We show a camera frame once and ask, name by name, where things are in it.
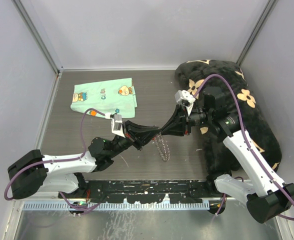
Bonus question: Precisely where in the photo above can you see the right aluminium frame post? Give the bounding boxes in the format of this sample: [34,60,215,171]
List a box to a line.
[236,0,279,66]

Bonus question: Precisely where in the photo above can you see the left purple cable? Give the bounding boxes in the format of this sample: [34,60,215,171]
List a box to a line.
[3,107,113,201]

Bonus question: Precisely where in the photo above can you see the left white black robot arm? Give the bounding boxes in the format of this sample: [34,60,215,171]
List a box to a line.
[4,120,161,200]

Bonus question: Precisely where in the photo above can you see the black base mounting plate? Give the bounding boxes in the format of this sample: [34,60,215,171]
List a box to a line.
[64,180,223,204]

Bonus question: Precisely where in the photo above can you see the metal keyring disc with rings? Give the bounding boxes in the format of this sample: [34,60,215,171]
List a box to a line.
[153,133,171,163]

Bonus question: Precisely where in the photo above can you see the left aluminium frame post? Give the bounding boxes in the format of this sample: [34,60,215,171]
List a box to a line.
[11,0,63,75]

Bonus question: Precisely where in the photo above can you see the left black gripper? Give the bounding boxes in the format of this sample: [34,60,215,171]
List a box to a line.
[107,120,161,159]

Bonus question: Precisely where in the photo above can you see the white slotted cable duct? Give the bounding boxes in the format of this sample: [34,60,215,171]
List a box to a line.
[22,200,210,211]

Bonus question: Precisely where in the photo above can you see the green cartoon print cloth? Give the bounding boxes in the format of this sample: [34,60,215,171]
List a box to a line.
[70,78,138,119]

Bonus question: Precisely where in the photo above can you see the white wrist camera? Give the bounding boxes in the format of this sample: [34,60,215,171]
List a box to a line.
[174,90,196,114]
[111,114,125,138]

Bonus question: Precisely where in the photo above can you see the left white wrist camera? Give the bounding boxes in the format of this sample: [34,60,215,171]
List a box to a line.
[111,114,125,138]

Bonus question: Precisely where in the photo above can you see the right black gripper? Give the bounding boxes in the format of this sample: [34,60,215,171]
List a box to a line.
[160,103,213,137]

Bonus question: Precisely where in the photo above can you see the aluminium frame post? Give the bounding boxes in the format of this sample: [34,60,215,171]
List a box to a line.
[236,0,279,66]
[11,0,63,75]

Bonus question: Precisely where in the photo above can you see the black floral plush pillow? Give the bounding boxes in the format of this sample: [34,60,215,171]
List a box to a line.
[174,59,282,175]

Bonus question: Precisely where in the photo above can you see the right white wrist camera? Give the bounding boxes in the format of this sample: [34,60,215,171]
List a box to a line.
[174,90,196,114]

